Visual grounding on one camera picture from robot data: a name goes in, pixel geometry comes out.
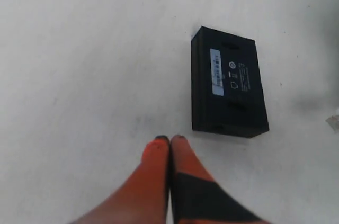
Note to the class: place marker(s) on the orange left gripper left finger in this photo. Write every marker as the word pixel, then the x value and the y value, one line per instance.
pixel 143 197

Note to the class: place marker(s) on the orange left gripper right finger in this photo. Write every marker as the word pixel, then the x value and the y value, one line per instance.
pixel 196 196

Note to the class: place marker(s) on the black network switch box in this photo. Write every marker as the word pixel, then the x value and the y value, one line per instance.
pixel 226 88

